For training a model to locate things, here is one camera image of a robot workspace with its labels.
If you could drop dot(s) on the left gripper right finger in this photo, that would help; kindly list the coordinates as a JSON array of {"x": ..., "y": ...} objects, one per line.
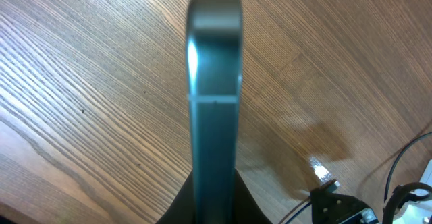
[{"x": 245, "y": 208}]

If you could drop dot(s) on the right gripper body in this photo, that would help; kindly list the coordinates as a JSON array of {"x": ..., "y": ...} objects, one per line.
[{"x": 330, "y": 208}]

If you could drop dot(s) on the smartphone with cyan screen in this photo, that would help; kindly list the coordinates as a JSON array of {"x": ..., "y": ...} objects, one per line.
[{"x": 214, "y": 72}]

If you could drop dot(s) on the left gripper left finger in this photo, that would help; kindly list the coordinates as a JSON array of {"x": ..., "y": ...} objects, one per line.
[{"x": 182, "y": 209}]

